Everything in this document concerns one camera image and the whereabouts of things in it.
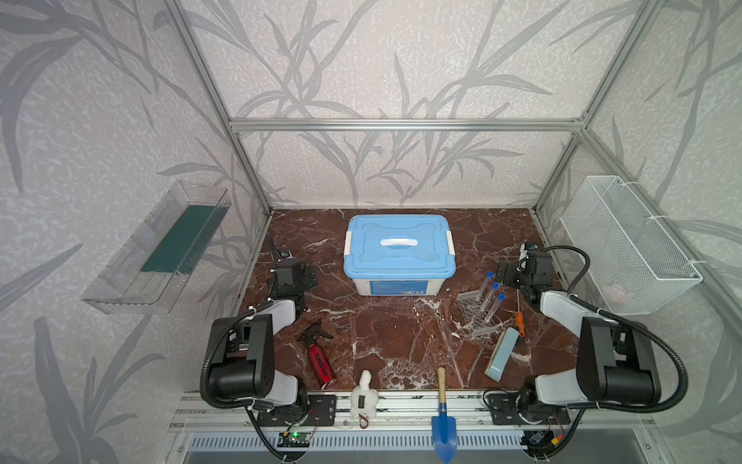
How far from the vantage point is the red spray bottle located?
781 millimetres

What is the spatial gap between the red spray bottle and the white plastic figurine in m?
0.08

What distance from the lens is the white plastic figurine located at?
74 cm
